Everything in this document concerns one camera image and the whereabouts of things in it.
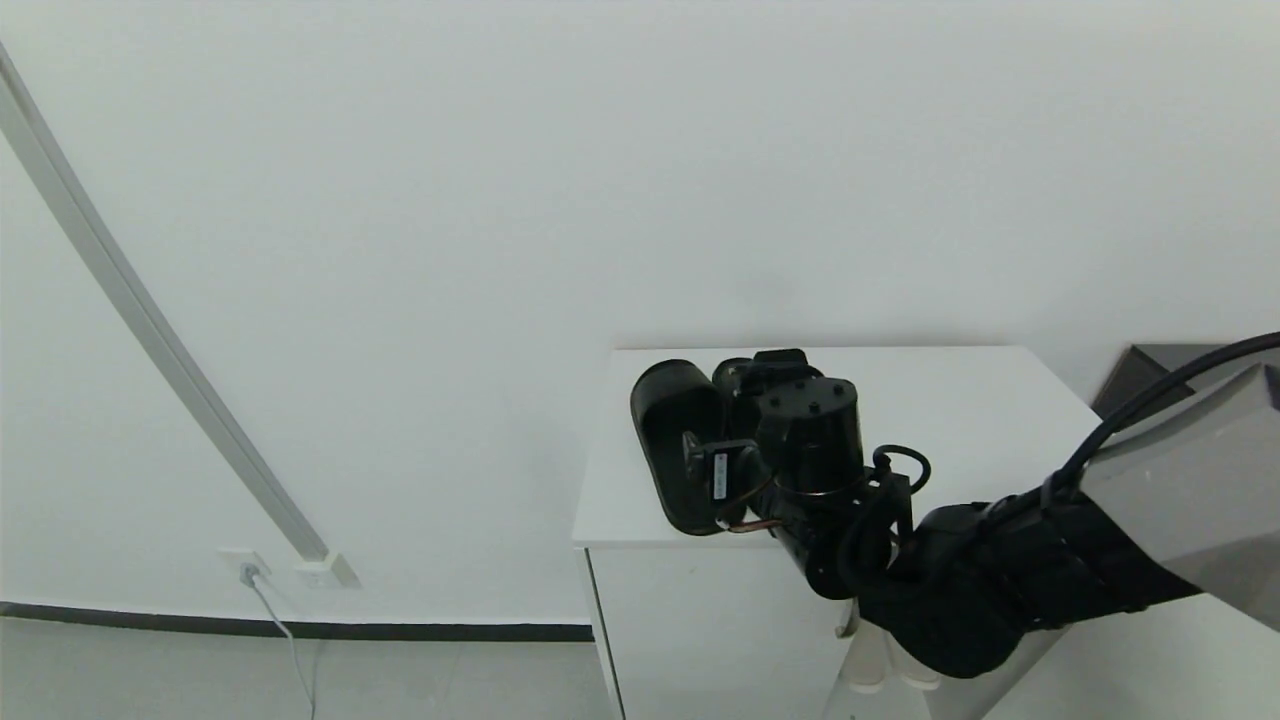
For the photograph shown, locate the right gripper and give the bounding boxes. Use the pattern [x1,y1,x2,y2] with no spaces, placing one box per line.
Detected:
[711,348,825,441]

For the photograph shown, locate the white cabinet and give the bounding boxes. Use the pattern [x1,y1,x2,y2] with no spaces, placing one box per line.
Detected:
[571,345,1103,720]

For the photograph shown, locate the dark grey panel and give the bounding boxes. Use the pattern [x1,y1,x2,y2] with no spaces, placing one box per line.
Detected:
[1090,344,1280,421]

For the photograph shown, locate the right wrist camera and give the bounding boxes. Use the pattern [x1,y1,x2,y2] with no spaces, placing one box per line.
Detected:
[683,430,765,513]

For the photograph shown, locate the black cable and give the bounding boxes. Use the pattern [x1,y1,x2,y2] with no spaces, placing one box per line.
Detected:
[1040,331,1280,501]
[871,444,933,498]

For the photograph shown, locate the white wall socket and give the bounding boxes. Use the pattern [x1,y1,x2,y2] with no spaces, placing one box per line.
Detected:
[217,547,273,589]
[293,552,362,591]

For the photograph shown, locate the white power cable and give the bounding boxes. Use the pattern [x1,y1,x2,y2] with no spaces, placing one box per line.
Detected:
[244,568,323,720]

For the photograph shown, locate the grey wall cable duct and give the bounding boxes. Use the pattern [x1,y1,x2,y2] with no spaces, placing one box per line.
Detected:
[0,42,331,564]

